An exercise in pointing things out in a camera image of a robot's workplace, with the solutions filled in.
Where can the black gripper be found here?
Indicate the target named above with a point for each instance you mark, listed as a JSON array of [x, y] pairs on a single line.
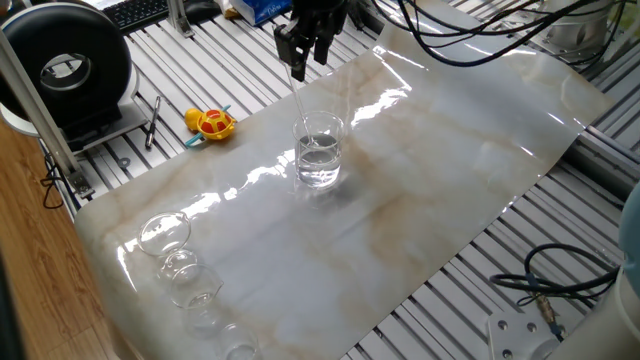
[[320, 9]]

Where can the clear glass stirring rod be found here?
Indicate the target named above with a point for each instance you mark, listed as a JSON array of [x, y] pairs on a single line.
[[299, 105]]

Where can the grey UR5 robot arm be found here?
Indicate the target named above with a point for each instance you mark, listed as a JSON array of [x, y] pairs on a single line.
[[615, 330]]

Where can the glass beaker with water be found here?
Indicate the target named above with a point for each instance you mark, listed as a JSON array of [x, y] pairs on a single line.
[[320, 165]]

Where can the large empty glass beaker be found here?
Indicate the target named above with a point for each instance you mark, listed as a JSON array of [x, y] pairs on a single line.
[[165, 235]]

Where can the medium empty glass beaker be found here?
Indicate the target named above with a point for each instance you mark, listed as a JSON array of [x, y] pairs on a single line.
[[195, 287]]

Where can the small empty glass beaker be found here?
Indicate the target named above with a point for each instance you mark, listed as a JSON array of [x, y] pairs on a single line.
[[239, 347]]

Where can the blue tissue pack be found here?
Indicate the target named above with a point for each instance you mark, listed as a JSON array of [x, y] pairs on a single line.
[[262, 10]]

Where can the black computer mouse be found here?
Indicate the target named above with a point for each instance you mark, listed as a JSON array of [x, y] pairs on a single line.
[[202, 10]]

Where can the yellow orange turtle toy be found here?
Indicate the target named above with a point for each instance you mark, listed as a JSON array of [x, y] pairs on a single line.
[[215, 125]]

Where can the glossy marble pattern mat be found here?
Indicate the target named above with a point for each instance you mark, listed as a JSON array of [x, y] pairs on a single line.
[[425, 175]]

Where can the black computer keyboard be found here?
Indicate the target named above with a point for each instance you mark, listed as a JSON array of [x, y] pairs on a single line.
[[135, 12]]

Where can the black pen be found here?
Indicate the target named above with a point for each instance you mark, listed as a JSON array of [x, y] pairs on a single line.
[[152, 123]]

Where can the small metal washer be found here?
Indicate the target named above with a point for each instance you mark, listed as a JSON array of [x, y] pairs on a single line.
[[120, 163]]

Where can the aluminium frame strut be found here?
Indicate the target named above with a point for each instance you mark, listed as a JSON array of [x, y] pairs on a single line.
[[35, 110], [178, 17]]

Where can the silver metal mount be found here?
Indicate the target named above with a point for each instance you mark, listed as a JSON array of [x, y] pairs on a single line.
[[575, 30]]

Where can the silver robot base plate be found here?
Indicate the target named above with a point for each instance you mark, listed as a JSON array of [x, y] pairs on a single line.
[[515, 337]]

